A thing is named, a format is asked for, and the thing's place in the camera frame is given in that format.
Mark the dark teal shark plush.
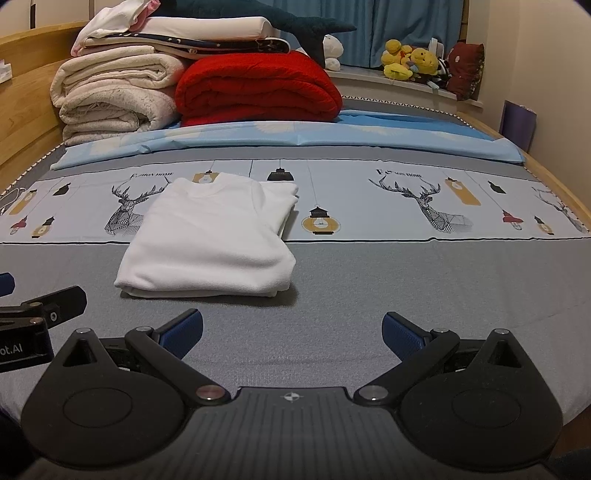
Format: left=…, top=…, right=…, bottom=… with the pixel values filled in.
left=159, top=0, right=358, bottom=66

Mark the grey printed bed sheet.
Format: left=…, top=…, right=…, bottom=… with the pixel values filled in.
left=0, top=95, right=591, bottom=462

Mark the teal curtain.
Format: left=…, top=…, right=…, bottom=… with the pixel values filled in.
left=270, top=0, right=465, bottom=70

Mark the dark red cushion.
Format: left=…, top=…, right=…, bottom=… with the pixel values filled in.
left=445, top=41, right=485, bottom=101

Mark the white cable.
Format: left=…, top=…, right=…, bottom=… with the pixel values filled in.
left=0, top=187, right=26, bottom=217

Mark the wooden bed frame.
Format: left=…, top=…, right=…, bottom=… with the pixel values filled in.
left=0, top=23, right=591, bottom=232

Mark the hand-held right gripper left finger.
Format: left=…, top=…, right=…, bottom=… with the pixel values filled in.
left=60, top=308, right=232, bottom=408

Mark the window ledge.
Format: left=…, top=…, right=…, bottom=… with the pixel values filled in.
left=325, top=65, right=485, bottom=109

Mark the yellow plush toy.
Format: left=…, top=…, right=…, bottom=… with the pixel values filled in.
left=409, top=46, right=440, bottom=78
left=381, top=39, right=416, bottom=83

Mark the cream fleece folded blanket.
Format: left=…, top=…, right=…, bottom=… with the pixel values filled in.
left=59, top=88, right=181, bottom=147

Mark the white small shirt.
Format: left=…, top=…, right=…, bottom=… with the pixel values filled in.
left=114, top=173, right=300, bottom=298

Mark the white folded cloth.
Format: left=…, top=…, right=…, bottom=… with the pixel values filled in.
left=88, top=0, right=155, bottom=38

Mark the purple board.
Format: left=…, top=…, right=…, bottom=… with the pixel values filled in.
left=501, top=99, right=537, bottom=153

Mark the light blue sheet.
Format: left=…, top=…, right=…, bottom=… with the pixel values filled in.
left=50, top=110, right=527, bottom=171

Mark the white plush toy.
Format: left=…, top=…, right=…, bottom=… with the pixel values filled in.
left=322, top=34, right=346, bottom=71

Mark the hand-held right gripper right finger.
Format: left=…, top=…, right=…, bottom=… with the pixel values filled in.
left=353, top=311, right=525, bottom=408

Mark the striped plush toy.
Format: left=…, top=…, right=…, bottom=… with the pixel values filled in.
left=429, top=58, right=453, bottom=90

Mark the red folded blanket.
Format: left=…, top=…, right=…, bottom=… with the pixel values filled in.
left=174, top=51, right=343, bottom=127

